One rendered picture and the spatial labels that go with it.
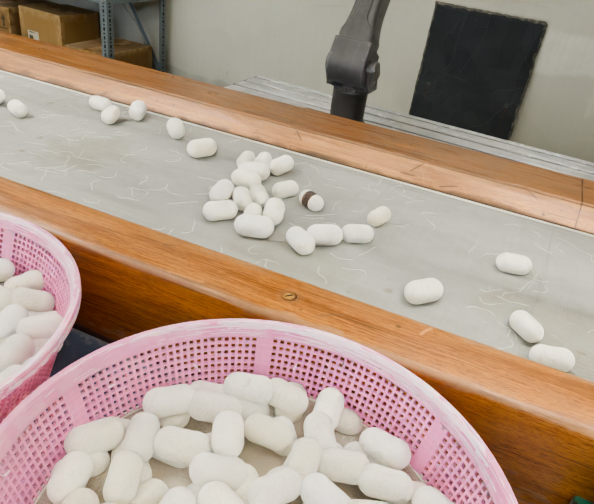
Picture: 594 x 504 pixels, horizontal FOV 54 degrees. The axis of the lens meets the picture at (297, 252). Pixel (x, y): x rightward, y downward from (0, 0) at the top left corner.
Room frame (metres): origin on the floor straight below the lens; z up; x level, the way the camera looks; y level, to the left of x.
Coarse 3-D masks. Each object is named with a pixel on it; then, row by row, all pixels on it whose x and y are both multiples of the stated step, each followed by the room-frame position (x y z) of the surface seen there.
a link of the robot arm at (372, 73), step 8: (368, 64) 1.00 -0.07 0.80; (376, 64) 1.00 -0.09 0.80; (368, 72) 0.99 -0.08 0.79; (376, 72) 1.01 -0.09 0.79; (328, 80) 1.04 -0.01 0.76; (368, 80) 1.00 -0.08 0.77; (376, 80) 1.02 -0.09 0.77; (352, 88) 1.02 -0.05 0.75; (360, 88) 1.02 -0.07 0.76; (368, 88) 1.01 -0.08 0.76; (376, 88) 1.04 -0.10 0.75
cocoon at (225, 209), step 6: (210, 204) 0.49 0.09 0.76; (216, 204) 0.49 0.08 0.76; (222, 204) 0.50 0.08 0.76; (228, 204) 0.50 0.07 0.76; (234, 204) 0.50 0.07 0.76; (204, 210) 0.49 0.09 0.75; (210, 210) 0.49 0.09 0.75; (216, 210) 0.49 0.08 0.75; (222, 210) 0.49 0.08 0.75; (228, 210) 0.50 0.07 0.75; (234, 210) 0.50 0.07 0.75; (204, 216) 0.49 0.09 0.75; (210, 216) 0.49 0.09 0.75; (216, 216) 0.49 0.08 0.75; (222, 216) 0.49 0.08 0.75; (228, 216) 0.50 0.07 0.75; (234, 216) 0.50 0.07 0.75
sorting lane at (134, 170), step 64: (0, 128) 0.65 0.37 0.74; (64, 128) 0.68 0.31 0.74; (128, 128) 0.71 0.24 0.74; (192, 128) 0.74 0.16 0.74; (64, 192) 0.51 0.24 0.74; (128, 192) 0.53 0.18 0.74; (192, 192) 0.55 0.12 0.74; (320, 192) 0.60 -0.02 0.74; (384, 192) 0.62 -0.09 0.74; (256, 256) 0.44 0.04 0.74; (320, 256) 0.46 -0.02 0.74; (384, 256) 0.47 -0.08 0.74; (448, 256) 0.49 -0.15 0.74; (576, 256) 0.53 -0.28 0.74; (448, 320) 0.39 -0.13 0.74; (576, 320) 0.41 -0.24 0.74
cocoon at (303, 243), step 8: (288, 232) 0.47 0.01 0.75; (296, 232) 0.46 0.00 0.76; (304, 232) 0.46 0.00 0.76; (288, 240) 0.46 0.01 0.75; (296, 240) 0.45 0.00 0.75; (304, 240) 0.45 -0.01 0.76; (312, 240) 0.46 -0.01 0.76; (296, 248) 0.45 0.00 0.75; (304, 248) 0.45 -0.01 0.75; (312, 248) 0.45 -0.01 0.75
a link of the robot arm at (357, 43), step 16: (368, 0) 1.05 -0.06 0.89; (384, 0) 1.06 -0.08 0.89; (352, 16) 1.05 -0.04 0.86; (368, 16) 1.04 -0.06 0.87; (384, 16) 1.08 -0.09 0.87; (352, 32) 1.03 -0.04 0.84; (368, 32) 1.02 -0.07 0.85; (336, 48) 1.02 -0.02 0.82; (352, 48) 1.01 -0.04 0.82; (368, 48) 1.00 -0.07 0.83; (336, 64) 1.00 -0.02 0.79; (352, 64) 0.99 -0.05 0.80; (336, 80) 1.02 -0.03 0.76; (352, 80) 1.00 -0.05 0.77
